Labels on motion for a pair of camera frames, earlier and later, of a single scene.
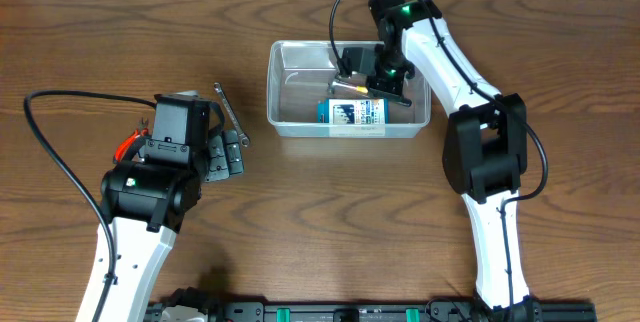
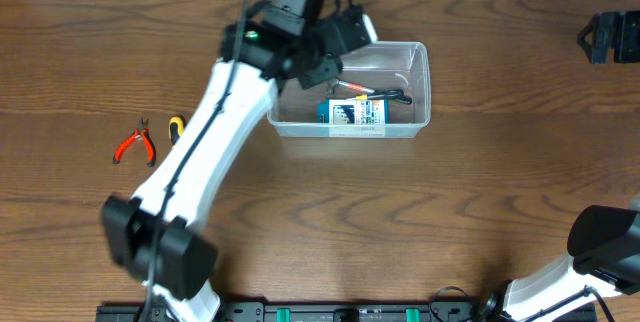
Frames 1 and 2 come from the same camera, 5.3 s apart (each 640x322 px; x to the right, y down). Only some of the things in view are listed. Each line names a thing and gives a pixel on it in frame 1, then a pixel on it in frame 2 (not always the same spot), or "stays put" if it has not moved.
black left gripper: (217, 165) to (320, 69)
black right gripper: (377, 47) to (607, 23)
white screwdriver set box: (352, 110) stays put
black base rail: (308, 310) stays put
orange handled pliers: (139, 132) stays put
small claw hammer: (391, 87) to (335, 82)
